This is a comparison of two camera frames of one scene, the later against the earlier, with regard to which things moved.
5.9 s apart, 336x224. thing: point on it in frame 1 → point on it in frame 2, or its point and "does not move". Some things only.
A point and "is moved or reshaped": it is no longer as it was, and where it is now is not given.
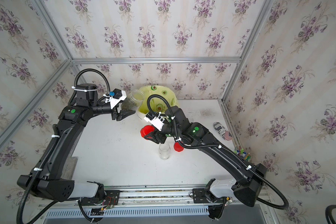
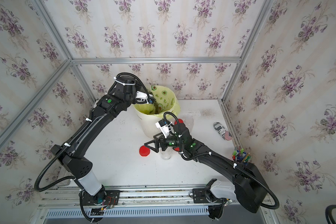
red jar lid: [146, 130] → [143, 150]
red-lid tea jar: [133, 101] is moved or reshaped
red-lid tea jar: [164, 150] does not move
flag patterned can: [222, 131] does not move
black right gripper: [156, 136] → [157, 143]
